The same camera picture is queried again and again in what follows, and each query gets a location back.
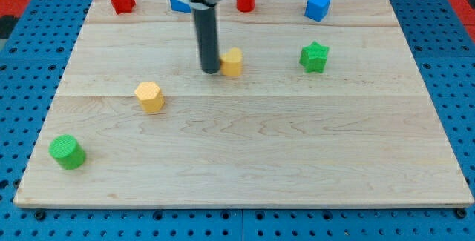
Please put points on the yellow hexagon block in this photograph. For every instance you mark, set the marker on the yellow hexagon block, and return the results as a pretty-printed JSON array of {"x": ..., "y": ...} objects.
[{"x": 149, "y": 96}]

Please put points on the blue triangle block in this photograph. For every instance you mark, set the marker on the blue triangle block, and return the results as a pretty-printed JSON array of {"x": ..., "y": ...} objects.
[{"x": 179, "y": 6}]

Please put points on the yellow heart block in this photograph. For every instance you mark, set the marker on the yellow heart block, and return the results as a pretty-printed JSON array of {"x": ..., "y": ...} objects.
[{"x": 231, "y": 63}]

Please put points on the wooden board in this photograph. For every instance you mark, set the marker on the wooden board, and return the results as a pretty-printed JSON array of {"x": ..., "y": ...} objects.
[{"x": 362, "y": 134}]

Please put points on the green star block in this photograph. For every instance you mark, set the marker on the green star block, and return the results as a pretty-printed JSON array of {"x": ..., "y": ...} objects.
[{"x": 314, "y": 57}]

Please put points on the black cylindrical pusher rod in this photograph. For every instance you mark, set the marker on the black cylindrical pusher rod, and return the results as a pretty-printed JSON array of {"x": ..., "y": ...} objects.
[{"x": 207, "y": 39}]

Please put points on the blue cube block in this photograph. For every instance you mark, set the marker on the blue cube block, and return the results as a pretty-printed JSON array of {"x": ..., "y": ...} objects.
[{"x": 317, "y": 9}]

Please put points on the green cylinder block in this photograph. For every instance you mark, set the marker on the green cylinder block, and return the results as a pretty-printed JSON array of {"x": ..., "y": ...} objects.
[{"x": 67, "y": 152}]

